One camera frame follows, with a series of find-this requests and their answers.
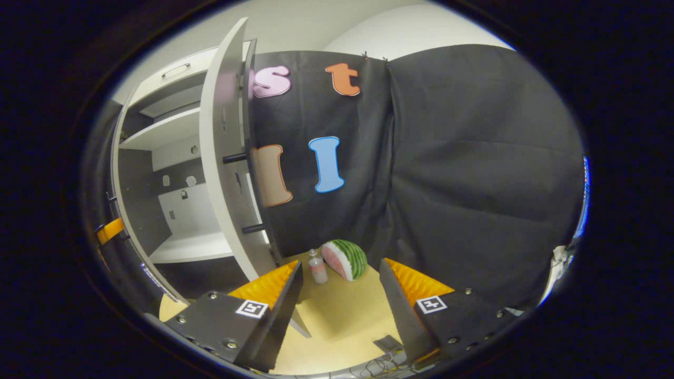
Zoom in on black door handle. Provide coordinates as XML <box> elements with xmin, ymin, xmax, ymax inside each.
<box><xmin>223</xmin><ymin>150</ymin><xmax>269</xmax><ymax>236</ymax></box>

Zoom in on white inner cabinet shelf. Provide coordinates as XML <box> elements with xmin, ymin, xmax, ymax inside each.
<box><xmin>120</xmin><ymin>107</ymin><xmax>203</xmax><ymax>152</ymax></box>

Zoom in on small clear bottle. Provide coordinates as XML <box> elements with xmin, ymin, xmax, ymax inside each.
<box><xmin>308</xmin><ymin>248</ymin><xmax>329</xmax><ymax>285</ymax></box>

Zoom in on striped watermelon half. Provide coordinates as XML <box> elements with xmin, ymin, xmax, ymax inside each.
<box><xmin>321</xmin><ymin>240</ymin><xmax>368</xmax><ymax>282</ymax></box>

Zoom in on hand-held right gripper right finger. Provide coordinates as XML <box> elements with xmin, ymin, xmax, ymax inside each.
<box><xmin>379</xmin><ymin>258</ymin><xmax>519</xmax><ymax>369</ymax></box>

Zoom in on black backdrop cloth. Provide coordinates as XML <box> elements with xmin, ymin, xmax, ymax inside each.
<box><xmin>247</xmin><ymin>45</ymin><xmax>586</xmax><ymax>312</ymax></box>

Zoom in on white double-door shoe cabinet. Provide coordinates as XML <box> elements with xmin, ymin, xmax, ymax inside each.
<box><xmin>111</xmin><ymin>39</ymin><xmax>282</xmax><ymax>306</ymax></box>

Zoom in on white crumpled object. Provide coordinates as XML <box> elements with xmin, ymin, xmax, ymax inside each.
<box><xmin>548</xmin><ymin>245</ymin><xmax>576</xmax><ymax>306</ymax></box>

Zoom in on white cabinet drawer front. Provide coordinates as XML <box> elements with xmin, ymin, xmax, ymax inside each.
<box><xmin>126</xmin><ymin>41</ymin><xmax>251</xmax><ymax>106</ymax></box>

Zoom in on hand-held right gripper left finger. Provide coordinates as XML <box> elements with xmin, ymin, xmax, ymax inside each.
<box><xmin>164</xmin><ymin>261</ymin><xmax>304</xmax><ymax>373</ymax></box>

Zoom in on camera sticker cabinet door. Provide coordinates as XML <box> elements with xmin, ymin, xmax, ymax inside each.
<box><xmin>108</xmin><ymin>97</ymin><xmax>187</xmax><ymax>306</ymax></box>

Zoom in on small dark flat object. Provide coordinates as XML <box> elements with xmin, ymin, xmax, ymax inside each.
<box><xmin>373</xmin><ymin>335</ymin><xmax>405</xmax><ymax>354</ymax></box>

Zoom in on tangled thin cables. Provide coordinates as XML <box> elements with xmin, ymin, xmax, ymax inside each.
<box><xmin>311</xmin><ymin>352</ymin><xmax>422</xmax><ymax>377</ymax></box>

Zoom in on headphone sticker cabinet door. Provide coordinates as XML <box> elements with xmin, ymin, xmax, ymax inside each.
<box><xmin>199</xmin><ymin>17</ymin><xmax>311</xmax><ymax>338</ymax></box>

